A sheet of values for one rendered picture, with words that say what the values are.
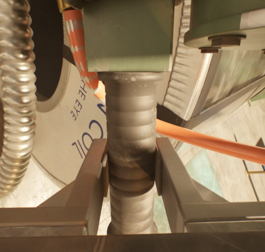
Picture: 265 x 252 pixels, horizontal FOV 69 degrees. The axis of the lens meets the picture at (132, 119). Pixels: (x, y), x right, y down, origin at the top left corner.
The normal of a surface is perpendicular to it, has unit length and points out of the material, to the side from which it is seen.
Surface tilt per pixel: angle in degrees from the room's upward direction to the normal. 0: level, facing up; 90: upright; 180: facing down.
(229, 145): 73
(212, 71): 39
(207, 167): 0
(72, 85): 90
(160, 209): 0
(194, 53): 89
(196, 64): 89
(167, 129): 54
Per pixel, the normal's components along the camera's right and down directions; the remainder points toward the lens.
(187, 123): 0.62, 0.55
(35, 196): 0.65, -0.24
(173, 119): -0.65, 0.29
